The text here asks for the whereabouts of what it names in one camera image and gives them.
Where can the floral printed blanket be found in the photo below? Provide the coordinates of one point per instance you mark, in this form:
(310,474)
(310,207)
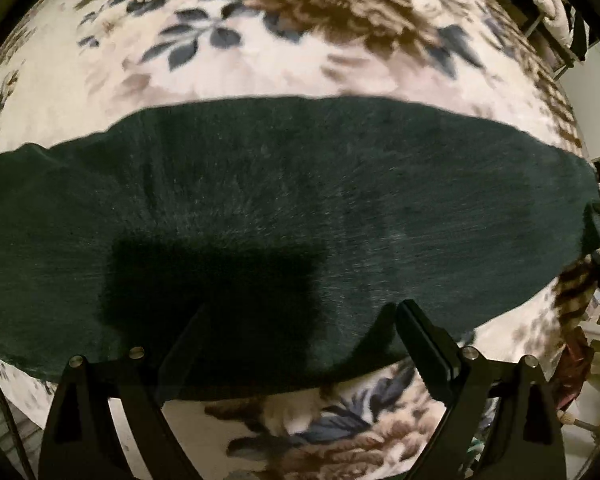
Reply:
(260,45)

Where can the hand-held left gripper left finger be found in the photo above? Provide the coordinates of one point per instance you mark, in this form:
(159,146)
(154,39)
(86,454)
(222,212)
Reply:
(180,345)

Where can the dark green pants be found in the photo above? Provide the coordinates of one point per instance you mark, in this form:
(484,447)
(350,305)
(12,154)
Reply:
(260,200)

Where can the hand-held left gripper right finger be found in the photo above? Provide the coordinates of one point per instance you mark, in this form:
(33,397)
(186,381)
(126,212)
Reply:
(426,345)

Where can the white quilted bedding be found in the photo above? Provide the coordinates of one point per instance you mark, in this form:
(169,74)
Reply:
(547,0)

